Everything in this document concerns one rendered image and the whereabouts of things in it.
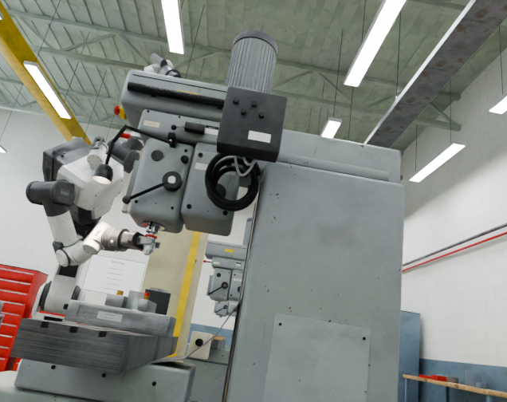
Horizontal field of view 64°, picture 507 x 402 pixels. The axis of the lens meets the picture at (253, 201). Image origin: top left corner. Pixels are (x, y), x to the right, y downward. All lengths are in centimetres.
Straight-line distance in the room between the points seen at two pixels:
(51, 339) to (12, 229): 1106
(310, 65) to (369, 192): 707
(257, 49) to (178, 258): 195
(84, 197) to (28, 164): 1064
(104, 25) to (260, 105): 769
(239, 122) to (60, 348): 79
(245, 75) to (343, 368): 115
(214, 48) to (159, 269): 586
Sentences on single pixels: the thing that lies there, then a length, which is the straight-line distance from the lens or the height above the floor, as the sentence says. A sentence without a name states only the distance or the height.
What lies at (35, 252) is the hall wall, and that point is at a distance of 1166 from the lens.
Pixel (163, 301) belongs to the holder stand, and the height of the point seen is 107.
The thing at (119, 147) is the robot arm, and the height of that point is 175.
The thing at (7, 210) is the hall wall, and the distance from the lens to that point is 1225.
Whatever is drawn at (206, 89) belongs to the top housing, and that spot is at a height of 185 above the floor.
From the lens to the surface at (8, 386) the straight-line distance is 149.
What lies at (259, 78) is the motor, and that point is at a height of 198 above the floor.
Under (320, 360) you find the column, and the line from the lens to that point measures 131.
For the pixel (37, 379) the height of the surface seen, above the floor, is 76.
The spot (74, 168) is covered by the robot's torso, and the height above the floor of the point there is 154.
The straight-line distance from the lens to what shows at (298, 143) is 160.
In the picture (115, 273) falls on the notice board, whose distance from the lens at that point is 1092.
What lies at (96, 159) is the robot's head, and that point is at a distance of 186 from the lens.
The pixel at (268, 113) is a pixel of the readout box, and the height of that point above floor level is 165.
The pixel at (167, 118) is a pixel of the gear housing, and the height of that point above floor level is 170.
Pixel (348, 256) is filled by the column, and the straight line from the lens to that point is 137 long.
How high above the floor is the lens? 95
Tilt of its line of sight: 19 degrees up
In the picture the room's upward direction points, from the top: 10 degrees clockwise
